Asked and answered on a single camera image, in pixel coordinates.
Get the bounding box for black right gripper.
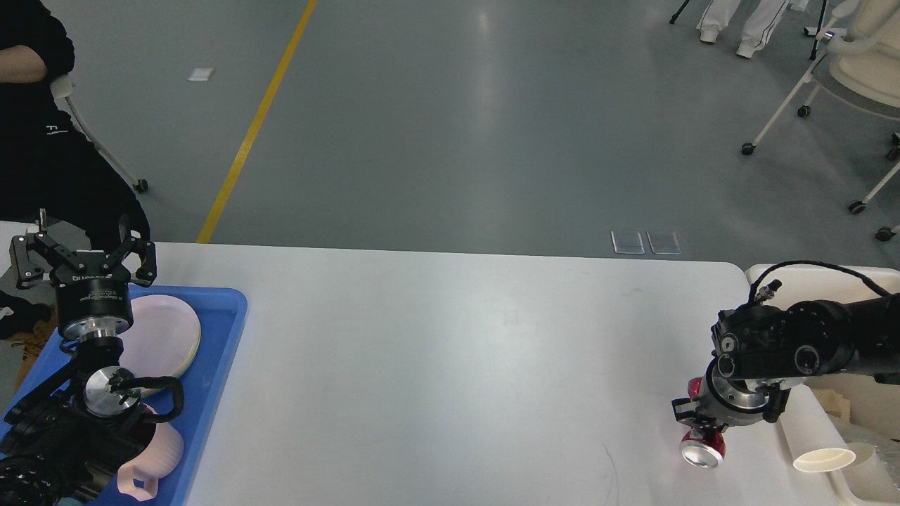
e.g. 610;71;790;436
671;360;791;430

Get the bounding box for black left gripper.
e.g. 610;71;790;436
10;209;158;340

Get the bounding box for crushed red wrapper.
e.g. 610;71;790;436
679;377;726;469

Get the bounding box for pink plate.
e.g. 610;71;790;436
119;294;198;377

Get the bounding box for white paper cup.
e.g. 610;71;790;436
778;384;857;473
841;442;899;503

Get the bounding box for brown paper bag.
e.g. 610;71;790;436
814;389;851;422

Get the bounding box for pink ribbed mug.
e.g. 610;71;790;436
116;422;184;502

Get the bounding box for clear plastic wrap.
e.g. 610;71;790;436
830;416;898;489

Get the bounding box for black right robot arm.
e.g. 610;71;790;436
672;268;899;433

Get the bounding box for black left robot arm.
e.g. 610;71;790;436
2;210;184;505

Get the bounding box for person in black clothes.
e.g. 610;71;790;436
1;1;151;251

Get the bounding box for yellow plate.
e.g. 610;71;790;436
169;315;202;377

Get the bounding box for blue plastic tray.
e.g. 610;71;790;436
1;285;247;505

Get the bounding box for metal floor plates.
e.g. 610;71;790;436
610;230;683;256

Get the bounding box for chair leg with caster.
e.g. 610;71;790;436
49;74;149;194

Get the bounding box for beige plastic bin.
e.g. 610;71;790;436
763;265;898;505

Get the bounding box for white office chair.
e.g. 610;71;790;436
741;0;900;242

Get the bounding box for person in white trousers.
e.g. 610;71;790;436
696;0;788;58

